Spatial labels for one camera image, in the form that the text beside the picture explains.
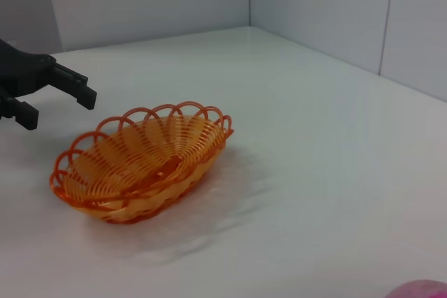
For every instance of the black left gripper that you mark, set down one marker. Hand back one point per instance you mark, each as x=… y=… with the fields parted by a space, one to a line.
x=24 y=71

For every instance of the orange woven plastic basket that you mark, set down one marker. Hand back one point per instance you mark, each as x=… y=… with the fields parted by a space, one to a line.
x=146 y=203

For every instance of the pink peach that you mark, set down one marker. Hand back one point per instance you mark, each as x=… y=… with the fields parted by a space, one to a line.
x=422 y=291

